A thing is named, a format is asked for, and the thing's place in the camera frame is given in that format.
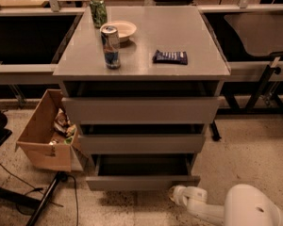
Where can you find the black chair base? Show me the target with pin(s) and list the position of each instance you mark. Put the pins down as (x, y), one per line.
(5, 194)

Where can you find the grey middle drawer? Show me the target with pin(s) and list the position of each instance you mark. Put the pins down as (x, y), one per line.
(141, 138)

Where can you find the cardboard box with trash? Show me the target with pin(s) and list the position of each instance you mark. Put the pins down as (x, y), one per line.
(46, 148)

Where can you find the dark blue snack packet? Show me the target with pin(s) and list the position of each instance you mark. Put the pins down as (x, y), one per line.
(178, 57)

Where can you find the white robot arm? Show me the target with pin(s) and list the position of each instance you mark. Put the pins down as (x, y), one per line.
(244, 205)

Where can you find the blue white tall can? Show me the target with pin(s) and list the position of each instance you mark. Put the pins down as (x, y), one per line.
(111, 45)

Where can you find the green soda can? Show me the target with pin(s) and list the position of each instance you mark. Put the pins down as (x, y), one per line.
(99, 12)

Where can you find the white paper bowl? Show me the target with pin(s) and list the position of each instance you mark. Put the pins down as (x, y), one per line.
(125, 29)

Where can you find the grey drawer cabinet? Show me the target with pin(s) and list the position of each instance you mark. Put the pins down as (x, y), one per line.
(168, 29)

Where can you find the grey bottom drawer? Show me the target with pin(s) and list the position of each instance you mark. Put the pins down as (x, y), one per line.
(136, 172)

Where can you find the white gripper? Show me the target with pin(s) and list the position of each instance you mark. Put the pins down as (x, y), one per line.
(180, 194)

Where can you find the black tripod leg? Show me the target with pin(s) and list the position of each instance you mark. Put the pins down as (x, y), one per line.
(46, 198)

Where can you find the grey drawer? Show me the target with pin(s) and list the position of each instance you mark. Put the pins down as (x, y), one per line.
(136, 172)
(140, 102)
(141, 138)

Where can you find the grey chair seat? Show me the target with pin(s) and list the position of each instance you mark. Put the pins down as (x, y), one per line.
(261, 33)

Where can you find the grey top drawer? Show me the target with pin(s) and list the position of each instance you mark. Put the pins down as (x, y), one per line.
(140, 102)

